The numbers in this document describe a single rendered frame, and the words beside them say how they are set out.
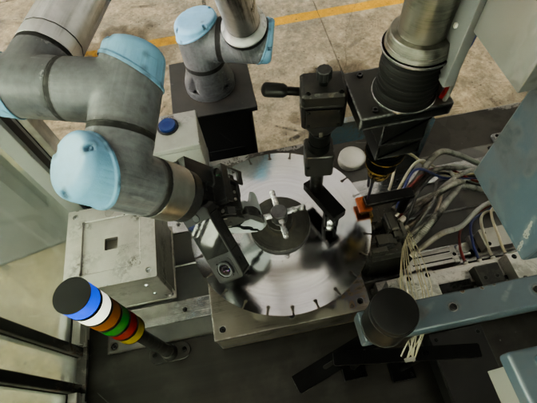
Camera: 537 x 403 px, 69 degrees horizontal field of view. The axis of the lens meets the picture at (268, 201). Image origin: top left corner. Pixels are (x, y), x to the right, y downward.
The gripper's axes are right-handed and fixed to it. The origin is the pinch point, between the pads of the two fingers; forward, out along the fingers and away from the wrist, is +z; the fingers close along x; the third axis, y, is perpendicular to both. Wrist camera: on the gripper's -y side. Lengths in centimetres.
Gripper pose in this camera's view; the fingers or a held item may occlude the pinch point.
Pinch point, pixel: (260, 228)
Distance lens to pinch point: 68.1
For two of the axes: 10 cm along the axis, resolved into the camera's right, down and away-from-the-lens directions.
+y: -1.9, -9.3, 3.2
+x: -8.3, 3.2, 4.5
